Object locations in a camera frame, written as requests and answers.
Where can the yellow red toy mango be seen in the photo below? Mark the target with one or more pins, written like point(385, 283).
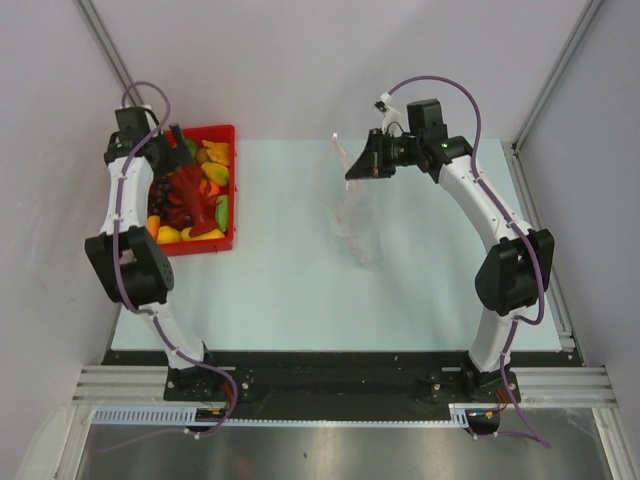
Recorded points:
point(217, 173)

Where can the aluminium rail frame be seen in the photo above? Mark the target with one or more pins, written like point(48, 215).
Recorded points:
point(120, 385)

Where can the orange yellow toy peach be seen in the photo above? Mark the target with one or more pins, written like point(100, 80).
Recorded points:
point(153, 225)

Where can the purple toy grapes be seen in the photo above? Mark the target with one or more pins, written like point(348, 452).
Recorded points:
point(158, 198)

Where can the white cable duct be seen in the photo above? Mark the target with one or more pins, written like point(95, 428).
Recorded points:
point(145, 415)

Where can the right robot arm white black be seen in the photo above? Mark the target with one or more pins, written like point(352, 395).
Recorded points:
point(516, 271)

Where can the aluminium corner post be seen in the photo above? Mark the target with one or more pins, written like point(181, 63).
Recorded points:
point(570, 48)
point(106, 45)

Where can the toy orange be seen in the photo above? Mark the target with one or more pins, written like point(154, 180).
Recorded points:
point(208, 188)

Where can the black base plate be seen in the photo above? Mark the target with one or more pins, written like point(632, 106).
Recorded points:
point(342, 387)

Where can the clear zip top bag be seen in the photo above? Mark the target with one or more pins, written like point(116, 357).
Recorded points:
point(349, 217)

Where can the yellow toy banana bunch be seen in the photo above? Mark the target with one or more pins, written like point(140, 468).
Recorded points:
point(215, 152)

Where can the green toy vegetable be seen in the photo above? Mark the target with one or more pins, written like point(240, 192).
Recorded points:
point(222, 208)

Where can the red plastic bin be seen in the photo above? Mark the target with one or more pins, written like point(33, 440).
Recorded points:
point(219, 133)

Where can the right aluminium corner post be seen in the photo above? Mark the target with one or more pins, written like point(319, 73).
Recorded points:
point(570, 48)

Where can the green yellow toy mango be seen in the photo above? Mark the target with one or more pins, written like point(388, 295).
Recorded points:
point(192, 147)

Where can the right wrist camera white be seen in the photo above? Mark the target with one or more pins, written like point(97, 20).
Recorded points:
point(391, 117)

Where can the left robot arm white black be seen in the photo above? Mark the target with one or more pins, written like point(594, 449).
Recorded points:
point(130, 265)

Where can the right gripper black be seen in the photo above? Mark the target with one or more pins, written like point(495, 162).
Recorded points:
point(373, 163)

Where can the red toy lobster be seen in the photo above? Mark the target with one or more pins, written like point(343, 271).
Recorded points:
point(187, 207)

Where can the left aluminium corner post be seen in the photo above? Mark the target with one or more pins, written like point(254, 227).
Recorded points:
point(106, 45)

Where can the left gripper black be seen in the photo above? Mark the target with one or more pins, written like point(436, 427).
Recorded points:
point(182, 156)

